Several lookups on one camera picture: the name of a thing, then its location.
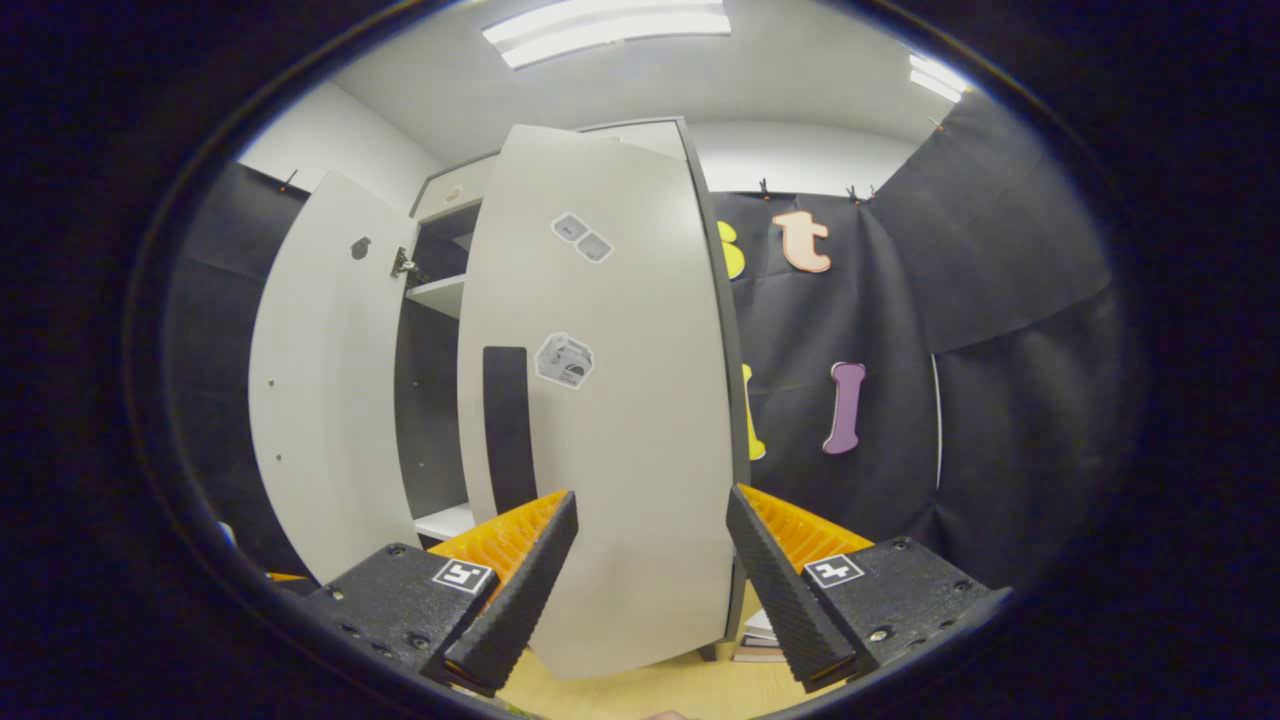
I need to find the black backdrop cloth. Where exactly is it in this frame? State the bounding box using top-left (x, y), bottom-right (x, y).
top-left (165, 90), bottom-right (1136, 591)

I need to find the grey cabinet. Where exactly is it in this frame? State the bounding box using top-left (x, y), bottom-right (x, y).
top-left (395, 118), bottom-right (753, 663)

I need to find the long ceiling light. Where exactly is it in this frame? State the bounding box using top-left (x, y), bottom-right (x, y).
top-left (483, 0), bottom-right (732, 71)

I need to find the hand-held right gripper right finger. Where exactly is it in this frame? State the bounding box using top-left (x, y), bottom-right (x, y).
top-left (725, 484), bottom-right (1011, 693)

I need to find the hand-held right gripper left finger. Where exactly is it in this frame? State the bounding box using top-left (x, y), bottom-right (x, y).
top-left (300, 490), bottom-right (581, 698)

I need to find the grey cabinet door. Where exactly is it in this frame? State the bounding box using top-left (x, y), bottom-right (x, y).
top-left (248, 170), bottom-right (423, 584)
top-left (456, 124), bottom-right (753, 681)

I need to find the grey cabinet shelf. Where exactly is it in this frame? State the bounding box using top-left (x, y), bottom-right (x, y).
top-left (405, 273), bottom-right (467, 321)
top-left (415, 502), bottom-right (477, 542)

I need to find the small ceiling light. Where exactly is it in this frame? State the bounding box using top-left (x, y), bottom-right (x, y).
top-left (908, 52), bottom-right (971, 104)

